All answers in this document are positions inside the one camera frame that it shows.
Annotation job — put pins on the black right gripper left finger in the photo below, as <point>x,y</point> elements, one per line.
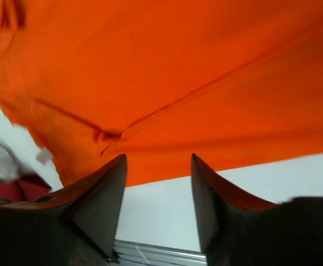
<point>72,226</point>

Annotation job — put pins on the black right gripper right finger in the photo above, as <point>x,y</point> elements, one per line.
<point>238,228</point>

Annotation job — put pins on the orange t shirt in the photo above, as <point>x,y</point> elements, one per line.
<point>237,82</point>

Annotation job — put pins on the dark red t shirt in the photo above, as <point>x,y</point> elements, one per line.
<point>28,187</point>

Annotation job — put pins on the white t shirt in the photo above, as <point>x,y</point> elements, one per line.
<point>13,166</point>

